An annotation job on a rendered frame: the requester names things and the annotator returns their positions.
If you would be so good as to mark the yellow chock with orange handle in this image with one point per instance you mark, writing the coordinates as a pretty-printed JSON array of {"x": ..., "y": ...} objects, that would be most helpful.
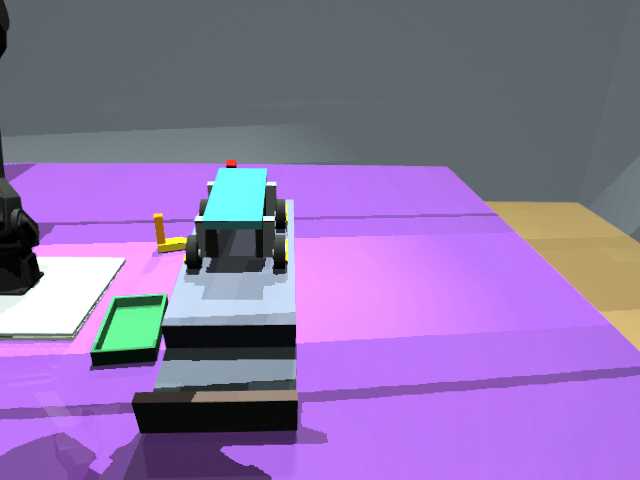
[{"x": 170, "y": 244}]

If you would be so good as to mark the small cyan-topped trolley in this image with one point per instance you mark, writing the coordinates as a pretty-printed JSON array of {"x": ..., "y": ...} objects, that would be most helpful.
[{"x": 239, "y": 198}]

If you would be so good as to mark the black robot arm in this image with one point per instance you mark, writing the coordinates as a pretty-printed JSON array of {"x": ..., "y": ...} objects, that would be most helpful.
[{"x": 19, "y": 270}]

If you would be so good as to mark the grey ramp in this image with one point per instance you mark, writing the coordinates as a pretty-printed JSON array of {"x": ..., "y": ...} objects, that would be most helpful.
[{"x": 229, "y": 331}]

